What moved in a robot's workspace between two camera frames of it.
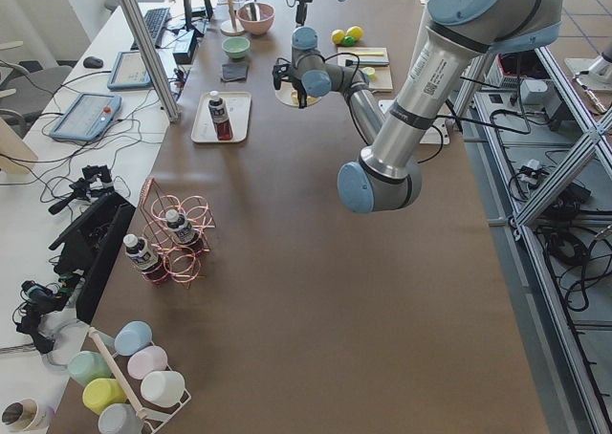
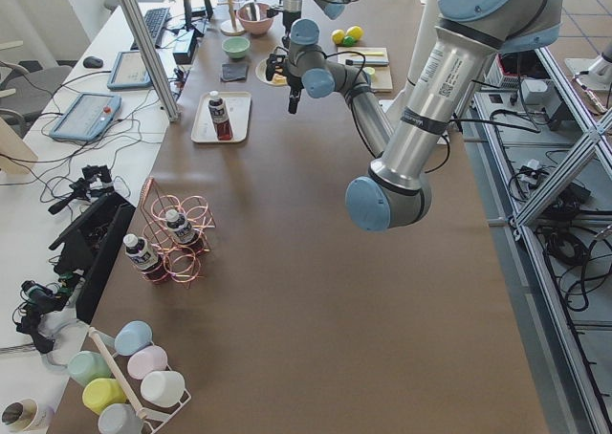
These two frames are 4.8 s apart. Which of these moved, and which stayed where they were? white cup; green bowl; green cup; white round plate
Moved: white round plate
Stayed: green cup; green bowl; white cup
